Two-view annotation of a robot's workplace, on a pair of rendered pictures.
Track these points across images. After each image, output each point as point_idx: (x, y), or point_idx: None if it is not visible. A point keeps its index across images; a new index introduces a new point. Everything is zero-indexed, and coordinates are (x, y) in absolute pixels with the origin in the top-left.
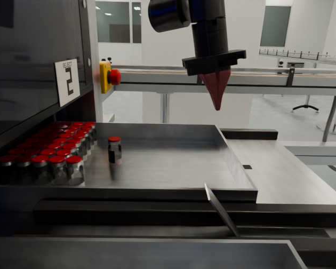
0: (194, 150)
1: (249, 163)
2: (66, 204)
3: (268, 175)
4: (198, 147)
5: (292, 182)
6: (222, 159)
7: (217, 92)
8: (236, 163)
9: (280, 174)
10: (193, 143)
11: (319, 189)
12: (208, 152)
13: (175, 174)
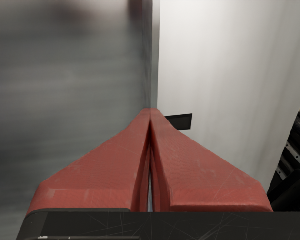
0: (68, 64)
1: (195, 106)
2: None
3: (206, 145)
4: (81, 40)
5: (233, 157)
6: (138, 104)
7: (153, 206)
8: (148, 195)
9: (231, 138)
10: (64, 3)
11: (258, 167)
12: (108, 74)
13: (37, 171)
